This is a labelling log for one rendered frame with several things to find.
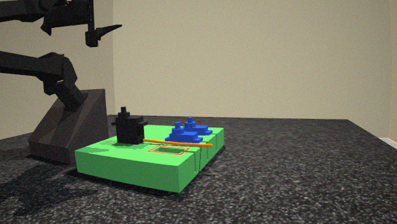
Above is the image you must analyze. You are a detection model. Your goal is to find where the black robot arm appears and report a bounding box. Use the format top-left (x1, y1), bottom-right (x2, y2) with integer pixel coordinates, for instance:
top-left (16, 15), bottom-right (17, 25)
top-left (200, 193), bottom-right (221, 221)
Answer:
top-left (0, 0), bottom-right (88, 111)

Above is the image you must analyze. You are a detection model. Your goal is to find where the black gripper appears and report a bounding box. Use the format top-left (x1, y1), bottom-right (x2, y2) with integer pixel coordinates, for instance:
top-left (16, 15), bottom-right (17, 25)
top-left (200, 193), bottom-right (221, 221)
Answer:
top-left (63, 0), bottom-right (122, 47)

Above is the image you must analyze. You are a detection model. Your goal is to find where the green rectangular block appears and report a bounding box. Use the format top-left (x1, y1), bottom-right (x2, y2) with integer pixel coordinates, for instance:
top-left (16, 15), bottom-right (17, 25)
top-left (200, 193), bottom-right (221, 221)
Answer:
top-left (75, 117), bottom-right (224, 193)

